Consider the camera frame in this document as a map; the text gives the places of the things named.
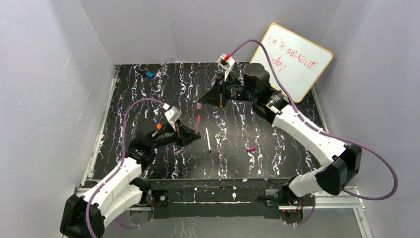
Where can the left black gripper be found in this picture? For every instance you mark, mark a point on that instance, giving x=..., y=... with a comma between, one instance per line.
x=179, y=133

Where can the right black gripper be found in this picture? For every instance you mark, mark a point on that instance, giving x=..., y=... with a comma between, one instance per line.
x=222, y=93

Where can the pink pen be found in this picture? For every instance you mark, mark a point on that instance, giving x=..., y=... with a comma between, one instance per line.
x=197, y=124

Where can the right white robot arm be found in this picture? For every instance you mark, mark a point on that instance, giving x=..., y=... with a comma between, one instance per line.
x=339, y=162

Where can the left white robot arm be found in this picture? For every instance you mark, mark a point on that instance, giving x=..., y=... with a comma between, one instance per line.
x=88, y=215

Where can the white pen green tip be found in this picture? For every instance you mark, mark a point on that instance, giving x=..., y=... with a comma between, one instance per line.
x=208, y=139

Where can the blue capped black marker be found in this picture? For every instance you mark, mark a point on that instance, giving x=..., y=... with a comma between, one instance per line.
x=146, y=73

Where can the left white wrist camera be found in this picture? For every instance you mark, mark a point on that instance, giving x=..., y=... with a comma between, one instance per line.
x=172, y=114

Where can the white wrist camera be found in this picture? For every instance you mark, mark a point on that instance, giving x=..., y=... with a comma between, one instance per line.
x=226, y=62
x=172, y=114

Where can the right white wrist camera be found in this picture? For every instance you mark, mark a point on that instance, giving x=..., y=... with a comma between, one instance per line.
x=226, y=62

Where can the white whiteboard orange frame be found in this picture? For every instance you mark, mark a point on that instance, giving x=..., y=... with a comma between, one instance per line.
x=297, y=62

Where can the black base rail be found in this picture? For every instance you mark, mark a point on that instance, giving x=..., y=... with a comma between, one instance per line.
x=249, y=197

